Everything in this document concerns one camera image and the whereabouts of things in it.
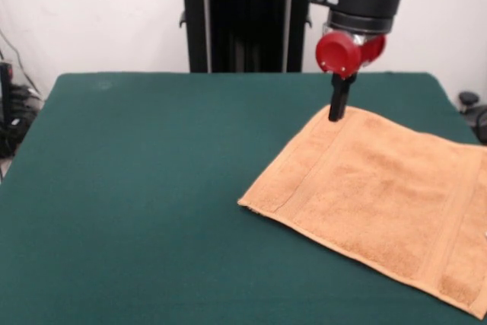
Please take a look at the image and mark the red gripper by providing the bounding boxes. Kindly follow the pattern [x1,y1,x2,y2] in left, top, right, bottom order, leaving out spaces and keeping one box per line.
[315,31,387,123]

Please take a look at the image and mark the orange terry towel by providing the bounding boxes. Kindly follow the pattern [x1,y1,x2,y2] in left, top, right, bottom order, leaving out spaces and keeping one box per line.
[237,106,487,320]

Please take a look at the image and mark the black office chair base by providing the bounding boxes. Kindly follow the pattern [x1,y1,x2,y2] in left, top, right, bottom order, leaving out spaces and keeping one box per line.
[458,91,487,136]

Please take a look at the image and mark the dark green table cloth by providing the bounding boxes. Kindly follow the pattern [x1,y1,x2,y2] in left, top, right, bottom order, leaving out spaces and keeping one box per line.
[0,72,487,325]

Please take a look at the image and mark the black bag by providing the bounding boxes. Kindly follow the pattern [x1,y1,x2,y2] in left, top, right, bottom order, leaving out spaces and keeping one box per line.
[0,115,32,159]

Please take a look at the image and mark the black electronics box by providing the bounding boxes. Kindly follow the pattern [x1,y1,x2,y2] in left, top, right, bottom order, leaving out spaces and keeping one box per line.
[0,61,15,124]

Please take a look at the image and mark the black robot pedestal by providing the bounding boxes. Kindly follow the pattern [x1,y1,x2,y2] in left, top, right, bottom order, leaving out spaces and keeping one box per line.
[167,0,317,74]

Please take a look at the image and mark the grey cable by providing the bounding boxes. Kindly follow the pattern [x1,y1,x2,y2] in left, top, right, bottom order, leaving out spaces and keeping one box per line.
[0,30,43,101]

